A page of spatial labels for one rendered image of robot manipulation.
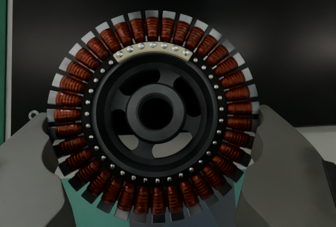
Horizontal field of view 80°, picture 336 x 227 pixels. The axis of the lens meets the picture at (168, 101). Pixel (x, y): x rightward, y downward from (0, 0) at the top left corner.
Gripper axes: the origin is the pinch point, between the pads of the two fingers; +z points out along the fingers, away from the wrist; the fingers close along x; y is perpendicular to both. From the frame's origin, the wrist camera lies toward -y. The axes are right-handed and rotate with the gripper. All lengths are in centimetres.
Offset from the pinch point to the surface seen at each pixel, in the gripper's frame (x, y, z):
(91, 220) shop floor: -32, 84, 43
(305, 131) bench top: 14.7, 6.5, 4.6
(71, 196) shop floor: -41, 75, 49
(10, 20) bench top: -14.2, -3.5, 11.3
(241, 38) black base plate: 7.8, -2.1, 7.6
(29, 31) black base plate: -11.0, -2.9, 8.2
